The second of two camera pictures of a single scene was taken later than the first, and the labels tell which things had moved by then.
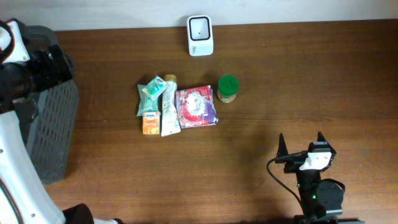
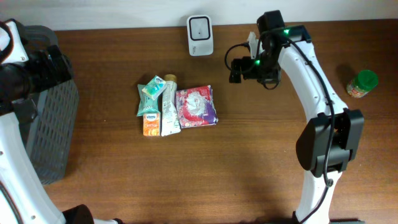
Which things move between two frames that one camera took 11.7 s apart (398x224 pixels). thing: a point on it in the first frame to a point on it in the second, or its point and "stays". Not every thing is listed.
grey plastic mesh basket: [52, 137] stays
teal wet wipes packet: [146, 104] stays
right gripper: [292, 166] to [236, 70]
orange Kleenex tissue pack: [151, 122] stays
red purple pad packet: [196, 107] stays
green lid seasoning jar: [227, 88] to [365, 81]
